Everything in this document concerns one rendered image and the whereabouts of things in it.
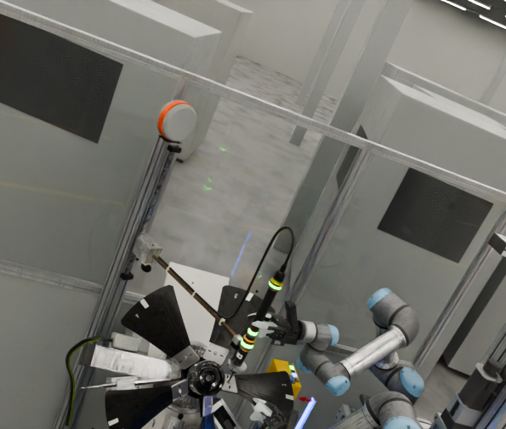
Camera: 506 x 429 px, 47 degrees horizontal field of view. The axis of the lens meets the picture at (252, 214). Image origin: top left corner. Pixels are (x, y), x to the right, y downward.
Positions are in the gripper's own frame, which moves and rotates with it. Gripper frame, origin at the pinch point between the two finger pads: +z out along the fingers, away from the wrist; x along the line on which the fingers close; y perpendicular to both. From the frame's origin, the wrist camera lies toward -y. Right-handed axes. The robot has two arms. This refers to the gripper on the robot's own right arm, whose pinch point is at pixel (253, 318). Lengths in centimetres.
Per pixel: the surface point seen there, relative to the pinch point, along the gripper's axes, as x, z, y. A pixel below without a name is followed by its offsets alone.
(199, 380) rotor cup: -3.5, 11.6, 25.4
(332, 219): 62, -56, -20
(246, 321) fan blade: 11.0, -4.7, 8.8
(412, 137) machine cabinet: 200, -191, -49
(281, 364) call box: 27, -41, 39
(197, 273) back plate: 44.0, 5.0, 11.4
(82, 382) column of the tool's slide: 62, 28, 88
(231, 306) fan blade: 18.5, -1.0, 8.4
